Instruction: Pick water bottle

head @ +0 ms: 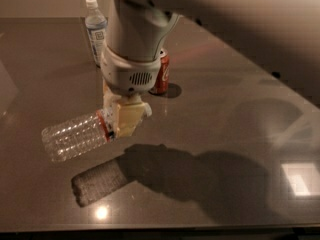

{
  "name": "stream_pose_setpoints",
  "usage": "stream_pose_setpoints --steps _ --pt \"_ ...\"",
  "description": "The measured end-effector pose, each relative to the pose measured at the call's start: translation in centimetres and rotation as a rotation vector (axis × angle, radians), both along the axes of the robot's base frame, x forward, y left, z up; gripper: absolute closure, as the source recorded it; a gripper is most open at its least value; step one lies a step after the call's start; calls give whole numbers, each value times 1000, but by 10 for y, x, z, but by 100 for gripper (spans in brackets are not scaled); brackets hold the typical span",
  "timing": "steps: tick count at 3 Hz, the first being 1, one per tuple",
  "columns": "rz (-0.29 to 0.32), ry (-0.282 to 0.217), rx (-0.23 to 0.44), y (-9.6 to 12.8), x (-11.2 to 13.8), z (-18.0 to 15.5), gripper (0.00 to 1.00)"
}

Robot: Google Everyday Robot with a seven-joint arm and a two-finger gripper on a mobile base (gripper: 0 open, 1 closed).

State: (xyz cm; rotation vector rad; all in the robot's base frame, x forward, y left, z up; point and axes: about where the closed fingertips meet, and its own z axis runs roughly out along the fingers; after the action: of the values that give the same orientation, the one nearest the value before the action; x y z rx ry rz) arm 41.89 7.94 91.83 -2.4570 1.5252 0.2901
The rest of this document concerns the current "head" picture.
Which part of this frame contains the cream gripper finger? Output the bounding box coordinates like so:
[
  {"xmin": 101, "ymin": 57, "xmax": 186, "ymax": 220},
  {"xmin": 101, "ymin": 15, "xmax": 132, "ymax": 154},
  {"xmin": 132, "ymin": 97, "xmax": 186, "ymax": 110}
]
[
  {"xmin": 102, "ymin": 80, "xmax": 116, "ymax": 138},
  {"xmin": 113, "ymin": 94, "xmax": 152, "ymax": 138}
]

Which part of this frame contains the clear plastic bottle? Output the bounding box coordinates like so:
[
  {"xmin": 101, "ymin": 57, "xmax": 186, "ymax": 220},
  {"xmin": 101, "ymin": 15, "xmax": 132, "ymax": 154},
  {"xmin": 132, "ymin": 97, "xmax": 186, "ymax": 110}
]
[{"xmin": 41, "ymin": 109, "xmax": 116, "ymax": 162}]

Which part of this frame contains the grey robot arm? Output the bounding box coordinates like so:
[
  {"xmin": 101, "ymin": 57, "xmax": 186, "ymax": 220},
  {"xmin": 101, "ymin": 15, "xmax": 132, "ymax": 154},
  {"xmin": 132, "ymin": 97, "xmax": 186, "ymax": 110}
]
[{"xmin": 101, "ymin": 0, "xmax": 320, "ymax": 105}]

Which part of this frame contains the upright labelled water bottle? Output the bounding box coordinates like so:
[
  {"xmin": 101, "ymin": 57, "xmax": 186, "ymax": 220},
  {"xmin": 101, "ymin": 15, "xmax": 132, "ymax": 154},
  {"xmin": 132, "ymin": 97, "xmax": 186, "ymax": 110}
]
[{"xmin": 85, "ymin": 0, "xmax": 107, "ymax": 66}]

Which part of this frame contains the red soda can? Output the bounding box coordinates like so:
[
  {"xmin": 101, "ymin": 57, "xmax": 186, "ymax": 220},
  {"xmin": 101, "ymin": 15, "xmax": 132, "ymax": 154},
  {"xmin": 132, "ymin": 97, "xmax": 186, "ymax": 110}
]
[{"xmin": 150, "ymin": 48, "xmax": 169, "ymax": 95}]

